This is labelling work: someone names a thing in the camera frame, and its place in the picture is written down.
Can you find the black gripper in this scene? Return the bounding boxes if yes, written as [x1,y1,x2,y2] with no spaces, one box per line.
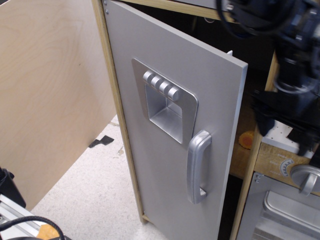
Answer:
[252,83,320,156]

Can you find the silver fridge door handle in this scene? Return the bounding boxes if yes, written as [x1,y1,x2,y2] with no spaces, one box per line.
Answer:
[186,130,212,204]

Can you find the grey toy fridge door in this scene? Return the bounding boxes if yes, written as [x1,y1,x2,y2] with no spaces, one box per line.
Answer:
[104,0,248,240]

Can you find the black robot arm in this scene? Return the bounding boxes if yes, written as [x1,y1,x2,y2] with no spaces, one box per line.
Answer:
[216,0,320,156]

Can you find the orange toy food item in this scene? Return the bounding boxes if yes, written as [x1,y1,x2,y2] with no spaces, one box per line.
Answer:
[238,130,255,150]

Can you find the silver oven knob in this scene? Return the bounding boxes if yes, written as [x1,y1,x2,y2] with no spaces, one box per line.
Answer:
[290,164,320,196]

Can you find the grey oven door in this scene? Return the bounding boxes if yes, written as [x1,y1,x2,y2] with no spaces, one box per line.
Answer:
[236,172,320,240]

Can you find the silver ice dispenser panel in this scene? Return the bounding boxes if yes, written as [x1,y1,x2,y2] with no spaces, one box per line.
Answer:
[131,58,199,146]

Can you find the grey upper freezer door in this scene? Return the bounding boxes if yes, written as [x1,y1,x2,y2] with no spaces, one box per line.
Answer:
[176,0,231,11]

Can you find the black tape piece on floor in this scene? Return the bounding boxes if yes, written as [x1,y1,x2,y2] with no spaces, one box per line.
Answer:
[88,135,114,149]

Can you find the plywood board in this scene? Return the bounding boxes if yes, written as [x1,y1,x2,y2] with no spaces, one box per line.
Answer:
[0,0,116,210]

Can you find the black box at left edge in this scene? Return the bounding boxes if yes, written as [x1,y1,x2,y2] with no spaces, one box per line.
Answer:
[0,168,26,208]

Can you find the wooden toy kitchen frame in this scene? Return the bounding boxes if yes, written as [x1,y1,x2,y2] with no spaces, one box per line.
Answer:
[91,0,320,240]

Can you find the aluminium rail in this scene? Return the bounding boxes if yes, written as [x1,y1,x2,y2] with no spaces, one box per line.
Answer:
[0,194,41,240]

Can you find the black cable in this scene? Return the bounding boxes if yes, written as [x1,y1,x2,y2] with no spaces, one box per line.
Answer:
[0,216,65,240]

